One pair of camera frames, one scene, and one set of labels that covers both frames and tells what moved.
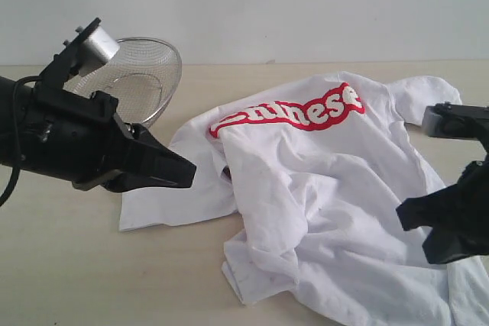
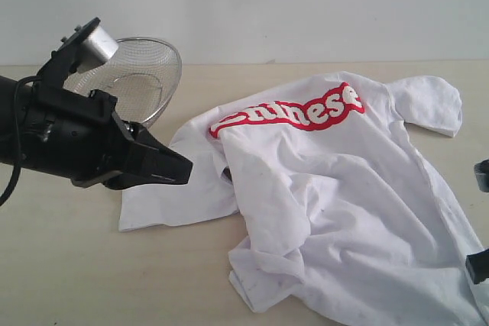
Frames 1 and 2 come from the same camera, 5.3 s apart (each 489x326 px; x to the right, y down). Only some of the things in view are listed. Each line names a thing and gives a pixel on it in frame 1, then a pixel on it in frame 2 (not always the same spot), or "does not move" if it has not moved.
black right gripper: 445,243 → 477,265
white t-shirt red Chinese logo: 315,177 does not move
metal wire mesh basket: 143,78 does not move
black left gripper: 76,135 does not move
